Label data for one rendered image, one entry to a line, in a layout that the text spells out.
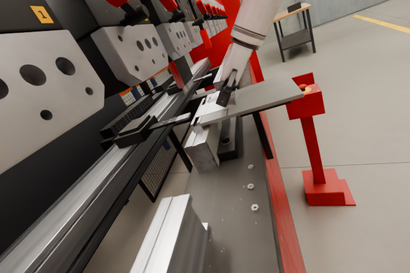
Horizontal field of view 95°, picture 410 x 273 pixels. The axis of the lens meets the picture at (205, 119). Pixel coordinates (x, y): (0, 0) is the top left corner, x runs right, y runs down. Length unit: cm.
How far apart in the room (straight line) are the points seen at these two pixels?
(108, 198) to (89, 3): 44
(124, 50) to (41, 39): 11
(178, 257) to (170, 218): 6
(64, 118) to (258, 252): 32
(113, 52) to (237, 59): 30
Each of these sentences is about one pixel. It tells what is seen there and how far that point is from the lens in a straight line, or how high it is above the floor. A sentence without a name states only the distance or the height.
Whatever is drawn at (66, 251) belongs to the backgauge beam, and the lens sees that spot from 52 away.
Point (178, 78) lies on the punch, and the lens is 52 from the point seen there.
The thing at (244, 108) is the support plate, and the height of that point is 100.
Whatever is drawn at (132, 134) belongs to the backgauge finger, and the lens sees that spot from 64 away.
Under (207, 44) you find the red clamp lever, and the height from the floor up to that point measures 117.
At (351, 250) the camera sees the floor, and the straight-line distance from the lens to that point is 137.
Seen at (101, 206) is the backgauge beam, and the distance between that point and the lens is 56.
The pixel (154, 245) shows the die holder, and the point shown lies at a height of 97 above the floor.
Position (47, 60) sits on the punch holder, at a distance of 21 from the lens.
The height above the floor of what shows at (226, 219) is 87.
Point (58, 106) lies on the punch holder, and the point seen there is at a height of 119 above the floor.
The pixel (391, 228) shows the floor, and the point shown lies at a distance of 146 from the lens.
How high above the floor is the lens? 120
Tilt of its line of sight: 22 degrees down
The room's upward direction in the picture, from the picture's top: 25 degrees counter-clockwise
